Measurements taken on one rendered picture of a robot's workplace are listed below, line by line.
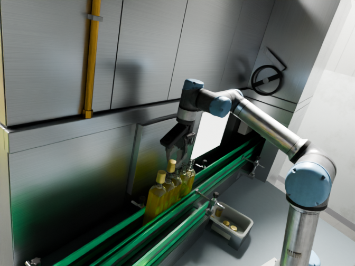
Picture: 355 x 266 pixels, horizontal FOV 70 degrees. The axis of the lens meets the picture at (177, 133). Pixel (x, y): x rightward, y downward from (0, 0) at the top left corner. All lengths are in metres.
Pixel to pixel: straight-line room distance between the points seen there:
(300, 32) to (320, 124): 1.89
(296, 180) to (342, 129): 2.74
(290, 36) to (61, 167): 1.59
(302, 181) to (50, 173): 0.74
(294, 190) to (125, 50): 0.67
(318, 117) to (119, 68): 3.04
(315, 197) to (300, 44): 1.27
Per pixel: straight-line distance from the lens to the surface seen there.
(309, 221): 0.89
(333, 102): 3.55
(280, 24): 1.95
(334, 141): 3.56
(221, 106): 0.87
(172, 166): 1.05
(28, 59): 0.71
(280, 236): 1.66
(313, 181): 0.80
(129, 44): 0.88
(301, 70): 1.90
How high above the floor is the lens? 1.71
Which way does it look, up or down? 22 degrees down
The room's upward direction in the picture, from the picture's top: 13 degrees clockwise
